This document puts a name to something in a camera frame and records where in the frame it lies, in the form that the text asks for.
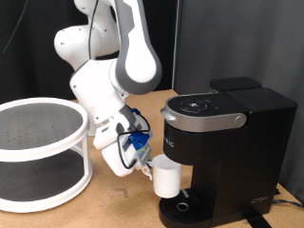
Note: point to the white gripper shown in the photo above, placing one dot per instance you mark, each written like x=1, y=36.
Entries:
x=115, y=163

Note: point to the black Keurig coffee machine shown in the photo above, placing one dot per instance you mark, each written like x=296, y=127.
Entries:
x=247, y=158

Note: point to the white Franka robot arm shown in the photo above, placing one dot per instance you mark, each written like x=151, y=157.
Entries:
x=98, y=88

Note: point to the white two-tier turntable shelf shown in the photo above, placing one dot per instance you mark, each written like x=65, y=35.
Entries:
x=38, y=177

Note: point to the black tape strip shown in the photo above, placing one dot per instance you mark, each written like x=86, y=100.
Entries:
x=258, y=221

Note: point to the water tank with black lid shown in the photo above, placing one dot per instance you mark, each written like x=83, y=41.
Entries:
x=234, y=84

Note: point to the black curtain backdrop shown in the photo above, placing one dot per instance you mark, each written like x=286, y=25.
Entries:
x=31, y=72

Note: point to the grey partition panel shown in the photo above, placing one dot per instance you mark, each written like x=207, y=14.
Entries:
x=253, y=38

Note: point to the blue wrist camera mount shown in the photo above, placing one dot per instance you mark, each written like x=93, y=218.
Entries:
x=138, y=141

